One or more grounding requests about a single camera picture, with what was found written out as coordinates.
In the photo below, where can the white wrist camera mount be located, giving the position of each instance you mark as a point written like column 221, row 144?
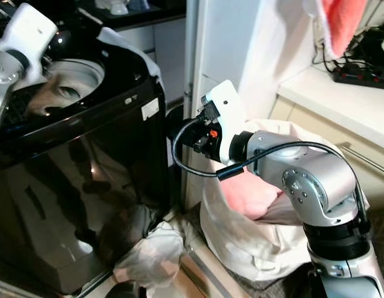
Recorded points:
column 33, row 28
column 229, row 105

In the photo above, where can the pink white hanging towel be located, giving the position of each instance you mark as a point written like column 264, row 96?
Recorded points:
column 338, row 22

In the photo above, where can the black top-load washing machine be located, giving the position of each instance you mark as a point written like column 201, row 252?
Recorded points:
column 92, row 167

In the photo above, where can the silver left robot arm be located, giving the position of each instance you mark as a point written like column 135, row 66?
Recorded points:
column 5, row 71

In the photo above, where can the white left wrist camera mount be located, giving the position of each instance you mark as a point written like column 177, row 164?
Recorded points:
column 33, row 28

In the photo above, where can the white counter cabinet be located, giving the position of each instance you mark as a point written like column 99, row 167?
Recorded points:
column 329, row 105

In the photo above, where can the beige grey garment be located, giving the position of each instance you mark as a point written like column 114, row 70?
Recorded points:
column 288, row 214

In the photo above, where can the pink garment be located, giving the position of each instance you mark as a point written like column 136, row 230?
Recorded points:
column 248, row 195

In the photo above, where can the white fabric laundry bag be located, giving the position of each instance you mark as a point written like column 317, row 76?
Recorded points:
column 254, row 248

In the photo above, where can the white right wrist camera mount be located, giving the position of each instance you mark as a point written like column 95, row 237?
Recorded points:
column 229, row 105

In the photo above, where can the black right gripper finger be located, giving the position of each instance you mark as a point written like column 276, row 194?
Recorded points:
column 189, row 124
column 181, row 138

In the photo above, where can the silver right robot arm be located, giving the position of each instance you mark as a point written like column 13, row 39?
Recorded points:
column 316, row 186

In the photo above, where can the black power strip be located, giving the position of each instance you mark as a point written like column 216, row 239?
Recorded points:
column 363, row 77

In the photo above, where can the white washer sticker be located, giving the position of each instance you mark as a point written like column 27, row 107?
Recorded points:
column 150, row 108

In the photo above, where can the white crumpled cloth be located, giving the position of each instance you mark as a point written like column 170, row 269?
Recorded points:
column 151, row 254

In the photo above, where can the white cupboard doors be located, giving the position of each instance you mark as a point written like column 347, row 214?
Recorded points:
column 170, row 53

